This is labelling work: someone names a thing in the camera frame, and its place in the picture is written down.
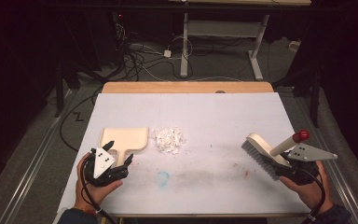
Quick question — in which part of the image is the pile of white paper scraps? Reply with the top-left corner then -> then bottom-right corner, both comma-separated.
150,125 -> 187,156

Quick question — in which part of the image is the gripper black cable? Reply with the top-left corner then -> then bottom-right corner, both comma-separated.
300,167 -> 328,224
79,155 -> 117,224

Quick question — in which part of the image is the person's left hand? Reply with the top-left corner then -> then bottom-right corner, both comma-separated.
74,151 -> 124,214

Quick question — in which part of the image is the white table cover sheet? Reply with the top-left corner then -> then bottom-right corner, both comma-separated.
56,91 -> 312,217

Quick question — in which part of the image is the white power strip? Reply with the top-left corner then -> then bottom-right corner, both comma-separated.
288,39 -> 302,53

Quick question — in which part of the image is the cream brush with red-tipped handle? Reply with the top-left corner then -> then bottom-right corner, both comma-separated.
241,129 -> 310,182

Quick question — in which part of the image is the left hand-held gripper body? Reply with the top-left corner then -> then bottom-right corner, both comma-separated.
83,147 -> 130,188

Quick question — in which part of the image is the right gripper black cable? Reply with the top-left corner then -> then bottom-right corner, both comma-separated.
300,167 -> 328,224

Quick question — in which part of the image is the metal floor rail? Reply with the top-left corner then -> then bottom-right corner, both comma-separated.
0,88 -> 76,224
295,92 -> 358,224

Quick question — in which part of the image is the person's right hand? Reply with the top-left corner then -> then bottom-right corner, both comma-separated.
279,161 -> 334,217

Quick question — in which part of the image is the cream plastic dustpan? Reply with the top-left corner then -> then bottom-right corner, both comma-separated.
98,127 -> 150,168

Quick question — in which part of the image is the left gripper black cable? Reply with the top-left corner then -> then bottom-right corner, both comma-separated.
79,155 -> 117,224

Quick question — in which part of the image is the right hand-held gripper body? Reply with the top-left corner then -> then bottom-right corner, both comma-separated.
280,142 -> 339,187

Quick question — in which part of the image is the white metal desk frame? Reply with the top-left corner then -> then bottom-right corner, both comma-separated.
179,12 -> 270,82

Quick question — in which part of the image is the tangle of floor cables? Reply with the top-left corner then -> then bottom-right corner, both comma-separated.
111,12 -> 197,82

